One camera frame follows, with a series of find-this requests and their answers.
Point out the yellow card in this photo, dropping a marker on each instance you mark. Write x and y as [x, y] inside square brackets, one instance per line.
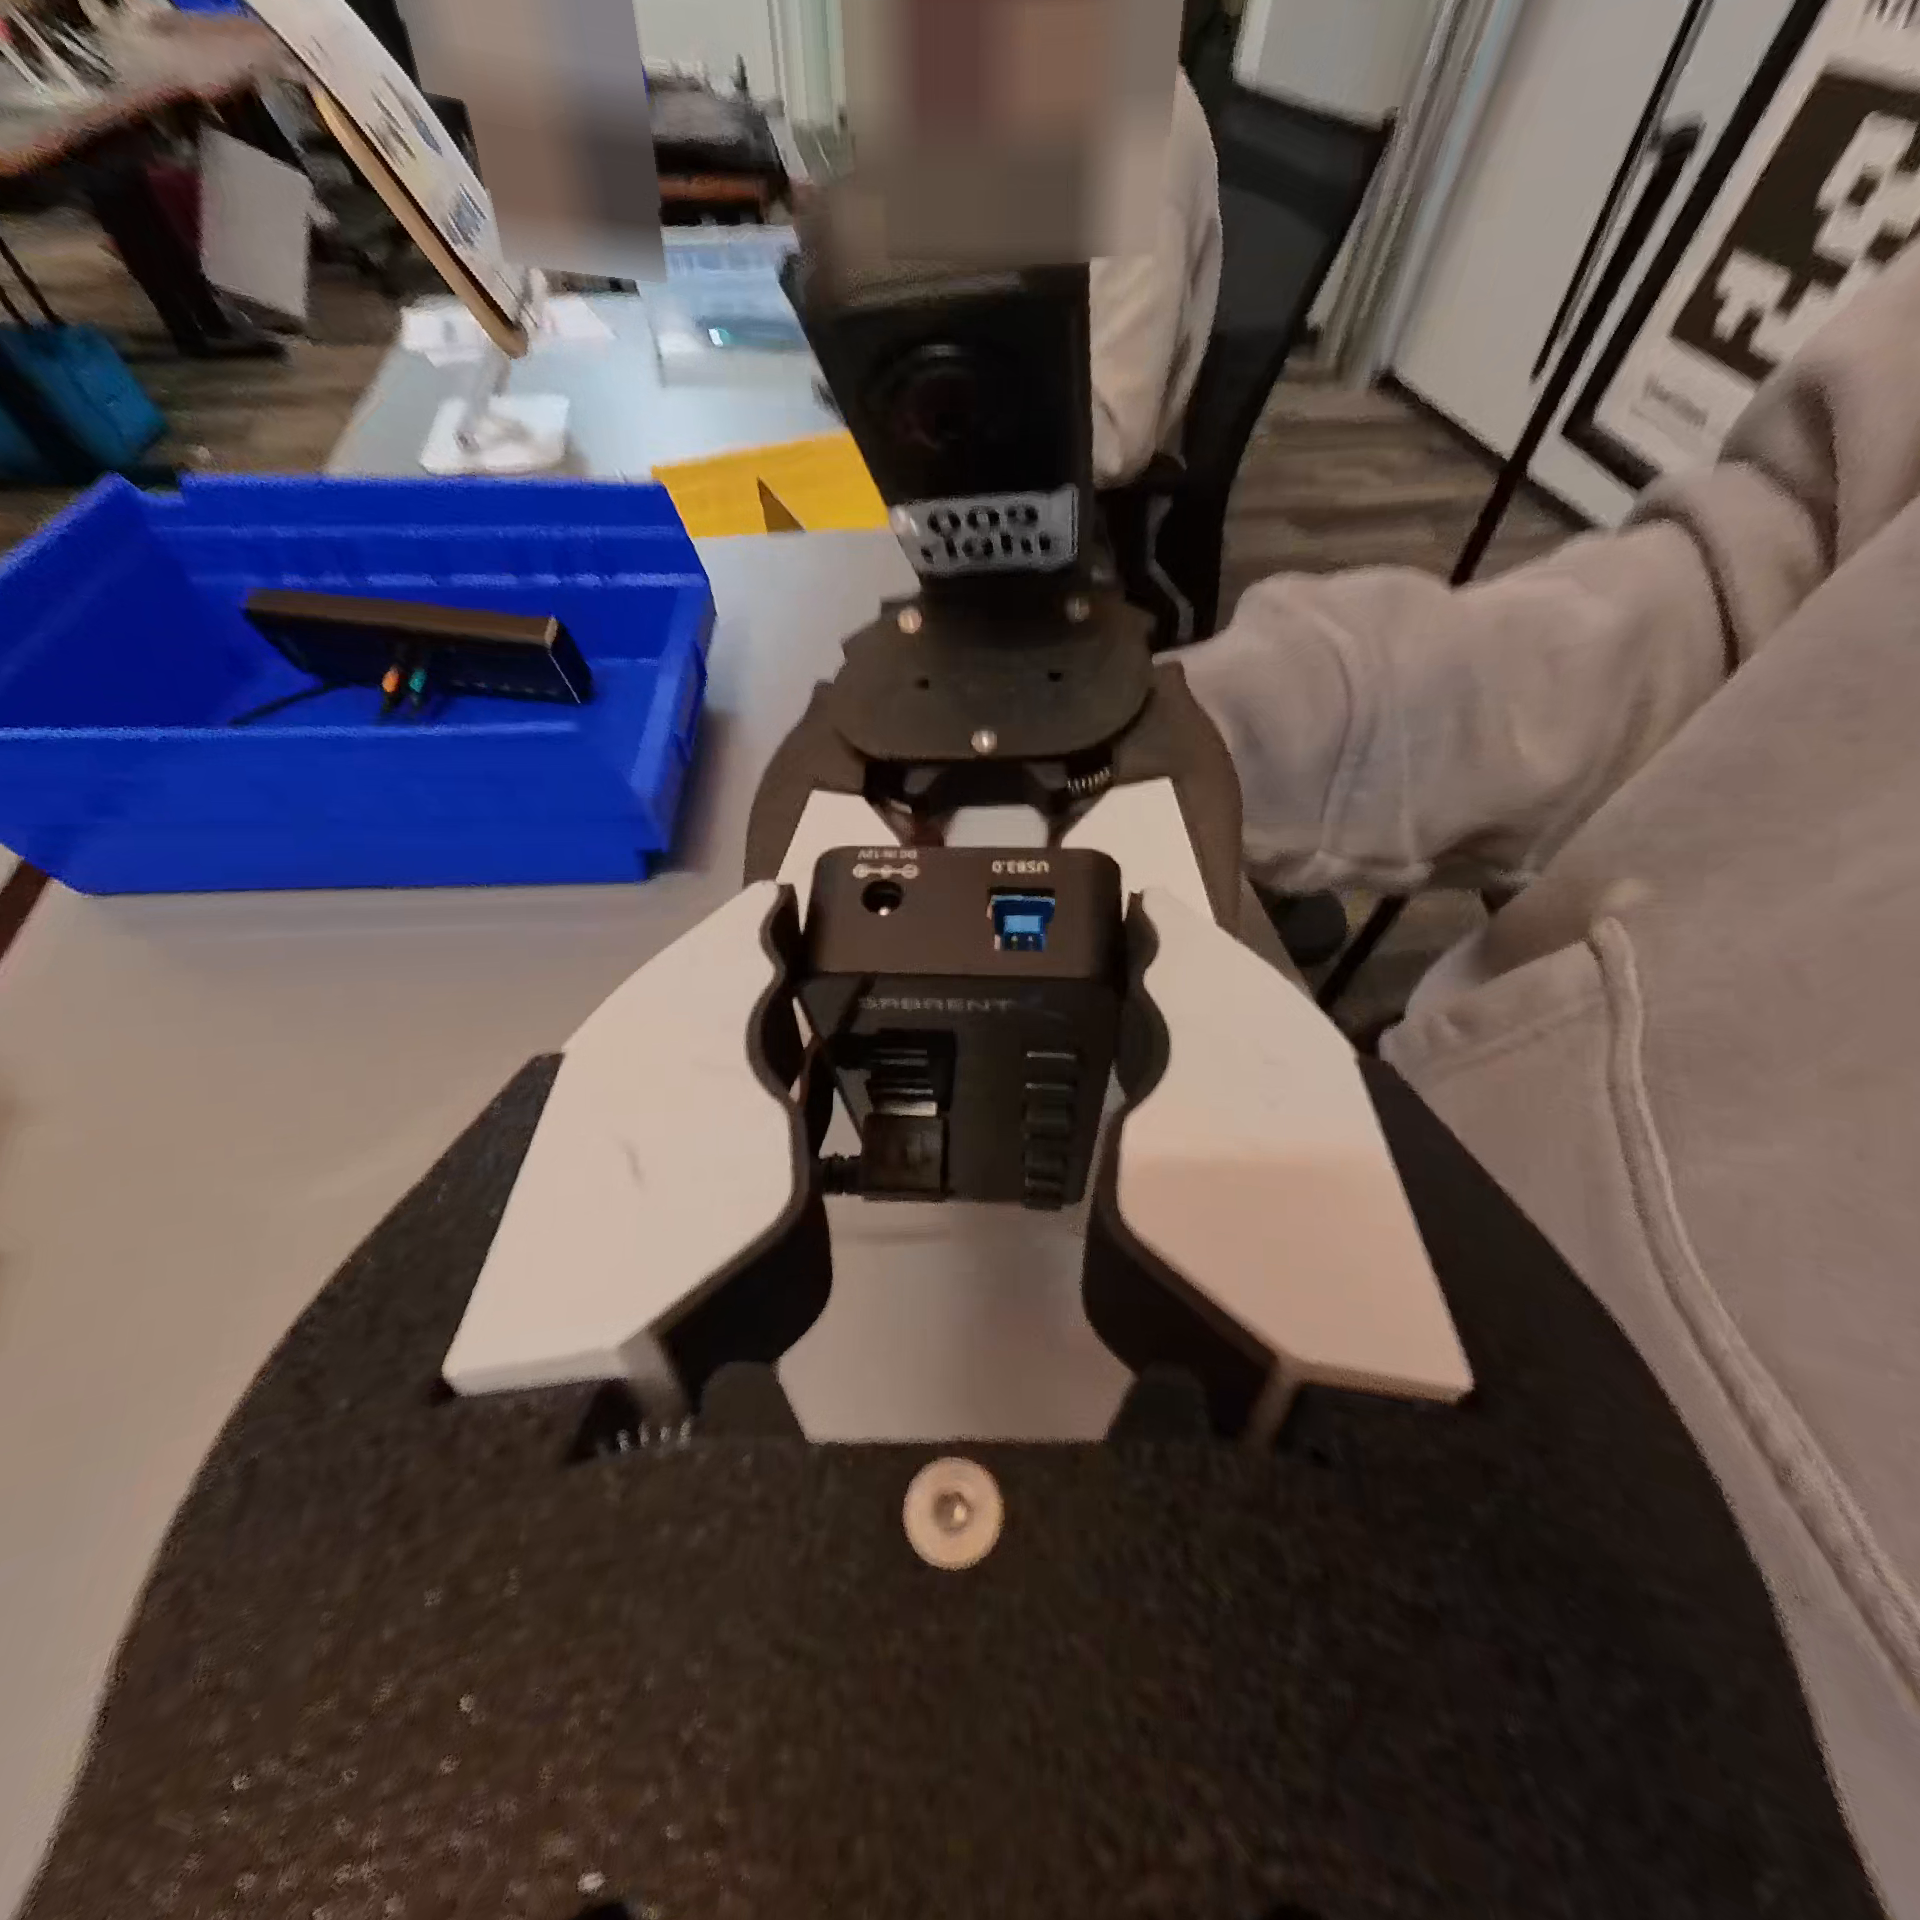
[721, 489]

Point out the blue bag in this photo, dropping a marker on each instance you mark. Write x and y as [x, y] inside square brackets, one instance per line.
[77, 405]

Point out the blue plastic bin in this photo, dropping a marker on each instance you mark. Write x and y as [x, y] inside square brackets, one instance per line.
[301, 811]

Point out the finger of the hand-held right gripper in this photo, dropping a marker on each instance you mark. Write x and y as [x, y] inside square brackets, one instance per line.
[1141, 834]
[825, 824]

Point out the wooden board document stand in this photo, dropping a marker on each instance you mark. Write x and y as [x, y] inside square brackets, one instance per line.
[494, 437]

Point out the clear plastic box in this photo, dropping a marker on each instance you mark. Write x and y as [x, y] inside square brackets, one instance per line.
[737, 292]

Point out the long black usb hub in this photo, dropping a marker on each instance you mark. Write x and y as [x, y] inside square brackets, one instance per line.
[344, 638]

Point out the printed instruction sheet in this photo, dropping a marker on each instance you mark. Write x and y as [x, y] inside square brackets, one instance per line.
[407, 151]

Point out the black white marker poster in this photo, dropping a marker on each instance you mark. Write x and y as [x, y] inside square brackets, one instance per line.
[1799, 256]

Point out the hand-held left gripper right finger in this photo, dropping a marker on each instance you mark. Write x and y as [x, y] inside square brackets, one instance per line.
[1274, 1199]

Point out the compact black usb hub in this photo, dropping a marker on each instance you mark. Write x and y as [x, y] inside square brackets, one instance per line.
[974, 1035]

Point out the black stand pole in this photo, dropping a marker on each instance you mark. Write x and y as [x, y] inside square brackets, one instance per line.
[1577, 302]

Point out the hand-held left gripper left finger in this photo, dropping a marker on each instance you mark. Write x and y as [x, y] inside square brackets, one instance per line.
[633, 1199]

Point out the black office chair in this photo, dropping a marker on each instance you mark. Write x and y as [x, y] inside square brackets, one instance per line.
[1290, 302]

